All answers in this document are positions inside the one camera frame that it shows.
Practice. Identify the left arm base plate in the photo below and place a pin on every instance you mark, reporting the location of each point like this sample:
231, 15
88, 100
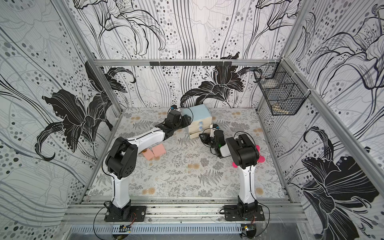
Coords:
126, 214

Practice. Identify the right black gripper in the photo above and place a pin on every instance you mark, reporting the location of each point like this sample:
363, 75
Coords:
208, 139

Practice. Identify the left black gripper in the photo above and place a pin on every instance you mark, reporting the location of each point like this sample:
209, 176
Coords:
185, 121

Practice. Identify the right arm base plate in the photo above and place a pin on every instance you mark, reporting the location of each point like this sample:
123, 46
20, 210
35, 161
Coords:
232, 214

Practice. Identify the pink striped plush toy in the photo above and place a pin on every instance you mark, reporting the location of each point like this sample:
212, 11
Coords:
261, 159

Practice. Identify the black wire basket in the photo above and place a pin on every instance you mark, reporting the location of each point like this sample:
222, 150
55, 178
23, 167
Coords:
282, 95

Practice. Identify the white slotted cable duct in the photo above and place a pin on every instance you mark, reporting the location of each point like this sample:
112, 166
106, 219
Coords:
148, 229

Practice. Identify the pink sticky notes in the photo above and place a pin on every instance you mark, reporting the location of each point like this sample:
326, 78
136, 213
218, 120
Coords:
158, 150
148, 154

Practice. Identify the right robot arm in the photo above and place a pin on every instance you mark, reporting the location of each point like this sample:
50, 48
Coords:
245, 155

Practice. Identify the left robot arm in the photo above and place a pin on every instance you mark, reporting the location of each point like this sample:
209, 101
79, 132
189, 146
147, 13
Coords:
122, 158

